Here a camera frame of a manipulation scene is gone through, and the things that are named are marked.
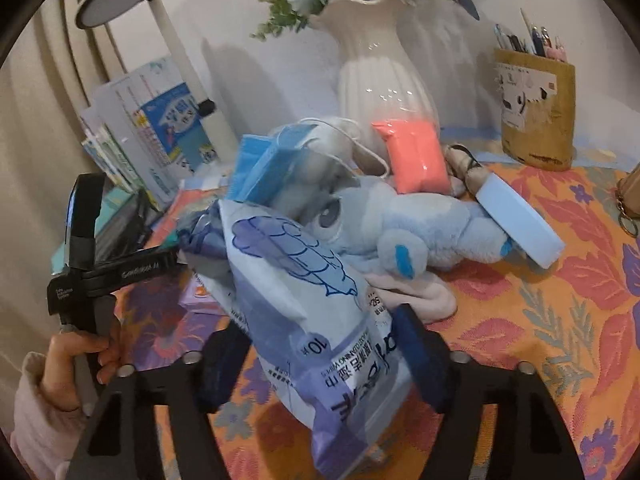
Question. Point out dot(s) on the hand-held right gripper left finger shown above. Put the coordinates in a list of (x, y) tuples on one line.
[(222, 370)]

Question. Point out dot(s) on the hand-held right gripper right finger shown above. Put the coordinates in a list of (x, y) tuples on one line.
[(422, 360)]

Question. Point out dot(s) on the white purple wet wipes packet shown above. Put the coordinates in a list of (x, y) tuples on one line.
[(300, 310)]

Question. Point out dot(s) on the person's left forearm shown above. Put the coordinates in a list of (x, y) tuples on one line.
[(40, 430)]

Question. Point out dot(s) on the person's left hand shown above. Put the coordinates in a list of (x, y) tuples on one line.
[(62, 365)]

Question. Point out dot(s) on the pale pink cloth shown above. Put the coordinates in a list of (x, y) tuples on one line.
[(425, 300)]

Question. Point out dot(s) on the beige curtain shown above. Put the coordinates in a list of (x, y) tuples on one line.
[(40, 135)]

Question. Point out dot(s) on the orange floral tablecloth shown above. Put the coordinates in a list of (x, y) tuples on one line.
[(550, 335)]

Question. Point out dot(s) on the stack of books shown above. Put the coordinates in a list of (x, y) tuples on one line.
[(165, 125)]

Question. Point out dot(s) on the light blue flat box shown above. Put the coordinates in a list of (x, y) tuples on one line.
[(520, 225)]

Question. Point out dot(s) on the white desk lamp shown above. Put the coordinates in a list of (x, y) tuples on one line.
[(190, 75)]

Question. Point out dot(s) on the blue face mask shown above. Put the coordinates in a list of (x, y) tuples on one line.
[(265, 165)]

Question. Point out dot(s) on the orange pink clay packet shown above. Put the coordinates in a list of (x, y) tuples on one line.
[(415, 160)]

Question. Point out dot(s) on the brown paper pen holder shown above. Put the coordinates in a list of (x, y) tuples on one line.
[(537, 110)]

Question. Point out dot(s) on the white ribbed vase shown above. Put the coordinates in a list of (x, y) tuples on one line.
[(375, 70)]

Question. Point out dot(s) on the bunch of pens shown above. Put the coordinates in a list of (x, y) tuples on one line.
[(535, 42)]

